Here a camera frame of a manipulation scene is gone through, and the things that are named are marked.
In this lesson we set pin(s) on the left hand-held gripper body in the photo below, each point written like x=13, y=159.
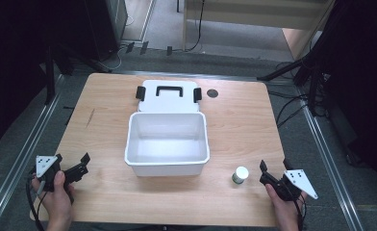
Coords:
x=48, y=168

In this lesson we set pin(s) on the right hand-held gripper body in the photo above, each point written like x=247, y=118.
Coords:
x=286, y=189

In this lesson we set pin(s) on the white plastic box with lid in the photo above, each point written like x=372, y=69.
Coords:
x=167, y=141

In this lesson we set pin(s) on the person's right hand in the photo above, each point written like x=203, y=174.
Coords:
x=286, y=210

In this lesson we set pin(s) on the person's left hand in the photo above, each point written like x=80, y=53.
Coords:
x=59, y=199

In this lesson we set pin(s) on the black metal stand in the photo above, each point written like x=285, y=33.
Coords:
x=50, y=77

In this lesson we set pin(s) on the black tripod stand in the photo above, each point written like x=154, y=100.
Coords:
x=311, y=86

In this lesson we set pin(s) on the black round table grommet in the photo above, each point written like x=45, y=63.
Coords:
x=212, y=93

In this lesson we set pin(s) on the black curtain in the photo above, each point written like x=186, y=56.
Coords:
x=13, y=64
x=363, y=80

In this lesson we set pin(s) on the dark cabinet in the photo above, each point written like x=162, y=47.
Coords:
x=106, y=25

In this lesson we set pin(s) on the light wooden furniture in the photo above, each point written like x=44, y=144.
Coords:
x=250, y=14

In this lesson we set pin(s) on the metal floor rail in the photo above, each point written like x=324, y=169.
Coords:
x=331, y=166
x=20, y=160
x=193, y=75

